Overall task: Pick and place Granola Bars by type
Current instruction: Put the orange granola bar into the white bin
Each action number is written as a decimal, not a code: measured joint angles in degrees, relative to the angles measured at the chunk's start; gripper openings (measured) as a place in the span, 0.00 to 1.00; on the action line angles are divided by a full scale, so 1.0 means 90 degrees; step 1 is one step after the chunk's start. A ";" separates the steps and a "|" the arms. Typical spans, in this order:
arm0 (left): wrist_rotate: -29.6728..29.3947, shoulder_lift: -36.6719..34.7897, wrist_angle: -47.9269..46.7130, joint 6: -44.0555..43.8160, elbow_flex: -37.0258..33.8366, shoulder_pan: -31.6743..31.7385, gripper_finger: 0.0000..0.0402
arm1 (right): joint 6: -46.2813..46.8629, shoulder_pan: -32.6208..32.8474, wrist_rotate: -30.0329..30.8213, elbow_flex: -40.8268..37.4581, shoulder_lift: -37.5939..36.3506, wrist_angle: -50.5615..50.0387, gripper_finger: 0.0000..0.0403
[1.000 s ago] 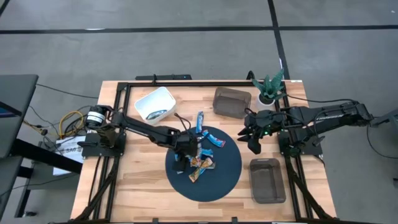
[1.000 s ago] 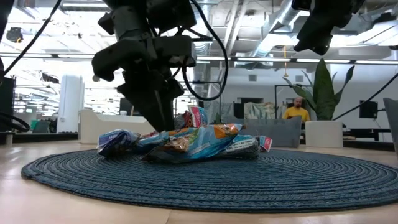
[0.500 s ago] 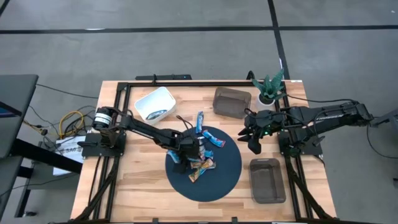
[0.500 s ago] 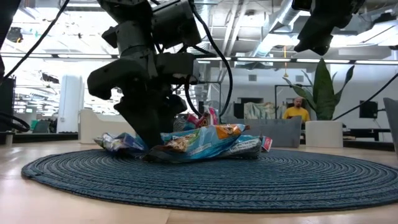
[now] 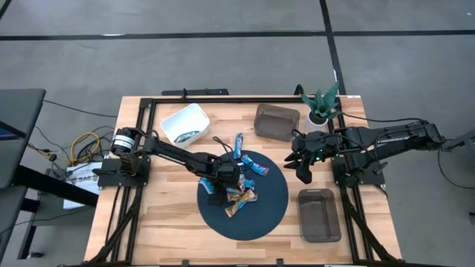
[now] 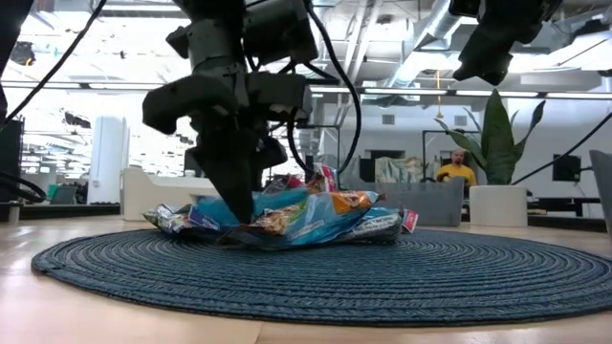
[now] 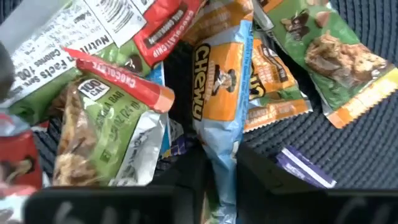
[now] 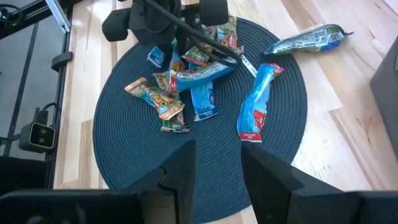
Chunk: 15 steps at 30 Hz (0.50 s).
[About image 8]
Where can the green brown snack bar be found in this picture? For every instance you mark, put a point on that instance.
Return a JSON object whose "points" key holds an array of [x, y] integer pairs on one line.
{"points": [[175, 124]]}

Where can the blue white snack bar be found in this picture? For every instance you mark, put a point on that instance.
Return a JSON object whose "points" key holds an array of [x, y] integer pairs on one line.
{"points": [[203, 102]]}

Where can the blue red Clif bar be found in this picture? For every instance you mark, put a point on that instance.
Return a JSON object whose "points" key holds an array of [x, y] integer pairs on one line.
{"points": [[258, 102]]}

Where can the orange blue snack bar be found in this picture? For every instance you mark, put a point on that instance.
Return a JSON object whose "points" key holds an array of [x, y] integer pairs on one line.
{"points": [[176, 63]]}

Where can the black metal table frame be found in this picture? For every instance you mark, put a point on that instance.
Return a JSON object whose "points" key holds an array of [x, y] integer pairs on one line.
{"points": [[61, 109]]}

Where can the green white red snack bar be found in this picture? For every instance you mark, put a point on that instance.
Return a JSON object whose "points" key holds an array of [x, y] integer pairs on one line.
{"points": [[208, 32]]}

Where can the blue bar with white label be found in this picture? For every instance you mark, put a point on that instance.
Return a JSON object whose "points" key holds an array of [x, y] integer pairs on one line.
{"points": [[202, 74]]}

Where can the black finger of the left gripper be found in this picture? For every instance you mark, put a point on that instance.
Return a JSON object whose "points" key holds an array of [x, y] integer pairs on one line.
{"points": [[186, 37], [168, 51]]}

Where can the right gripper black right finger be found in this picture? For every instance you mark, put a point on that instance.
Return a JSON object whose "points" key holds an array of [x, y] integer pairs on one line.
{"points": [[273, 193]]}

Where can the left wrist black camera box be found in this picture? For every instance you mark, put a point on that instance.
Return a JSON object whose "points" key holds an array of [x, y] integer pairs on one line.
{"points": [[155, 18]]}

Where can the silver green blue snack bar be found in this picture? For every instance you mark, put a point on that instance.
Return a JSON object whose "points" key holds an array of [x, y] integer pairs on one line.
{"points": [[311, 40]]}

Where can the silver aluminium extrusion bar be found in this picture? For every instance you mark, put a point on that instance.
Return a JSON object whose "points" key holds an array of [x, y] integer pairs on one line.
{"points": [[59, 15]]}

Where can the round dark blue woven mat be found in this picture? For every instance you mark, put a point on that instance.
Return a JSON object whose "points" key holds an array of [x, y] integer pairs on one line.
{"points": [[130, 140]]}

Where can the orange Clif bar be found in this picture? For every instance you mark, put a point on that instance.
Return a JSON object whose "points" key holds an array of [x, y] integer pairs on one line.
{"points": [[155, 98]]}

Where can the red green crisp bar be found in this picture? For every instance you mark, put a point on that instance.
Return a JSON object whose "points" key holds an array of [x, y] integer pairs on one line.
{"points": [[228, 37]]}

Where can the grey plastic bin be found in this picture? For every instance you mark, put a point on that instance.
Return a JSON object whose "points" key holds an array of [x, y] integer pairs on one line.
{"points": [[387, 93]]}

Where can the small blue snack bar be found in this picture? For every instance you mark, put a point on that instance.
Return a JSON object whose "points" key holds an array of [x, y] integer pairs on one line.
{"points": [[155, 56]]}

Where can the black frame clamp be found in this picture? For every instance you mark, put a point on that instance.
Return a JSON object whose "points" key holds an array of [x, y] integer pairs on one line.
{"points": [[62, 60]]}

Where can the white paper strip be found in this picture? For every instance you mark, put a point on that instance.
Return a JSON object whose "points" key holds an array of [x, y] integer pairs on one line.
{"points": [[249, 67]]}

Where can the grey table-level camera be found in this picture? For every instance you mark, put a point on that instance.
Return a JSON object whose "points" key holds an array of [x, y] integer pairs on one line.
{"points": [[38, 137]]}

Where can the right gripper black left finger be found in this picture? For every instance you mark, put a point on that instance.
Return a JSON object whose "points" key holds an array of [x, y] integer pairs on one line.
{"points": [[174, 193]]}

